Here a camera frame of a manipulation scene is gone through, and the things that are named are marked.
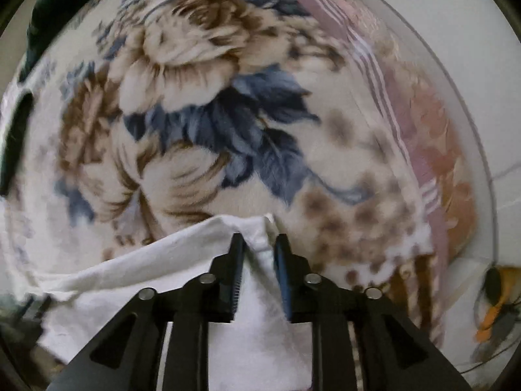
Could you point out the dark green cloth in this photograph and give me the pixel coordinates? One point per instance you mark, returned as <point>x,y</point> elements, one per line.
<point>49,12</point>

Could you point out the floral printed blanket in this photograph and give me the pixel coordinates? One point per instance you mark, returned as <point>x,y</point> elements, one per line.
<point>228,130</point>

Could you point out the black and orange object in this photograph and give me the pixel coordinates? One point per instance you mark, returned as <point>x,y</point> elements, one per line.
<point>497,301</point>

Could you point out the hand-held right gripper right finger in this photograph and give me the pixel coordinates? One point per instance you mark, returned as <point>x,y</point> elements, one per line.
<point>282,271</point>

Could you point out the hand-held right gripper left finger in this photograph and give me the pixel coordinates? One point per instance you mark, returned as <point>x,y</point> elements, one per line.
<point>237,269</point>

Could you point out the white pants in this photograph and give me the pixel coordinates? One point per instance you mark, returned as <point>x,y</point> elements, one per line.
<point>260,346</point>

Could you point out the pink striped bed sheet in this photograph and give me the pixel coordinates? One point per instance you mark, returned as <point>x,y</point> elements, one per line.
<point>427,142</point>

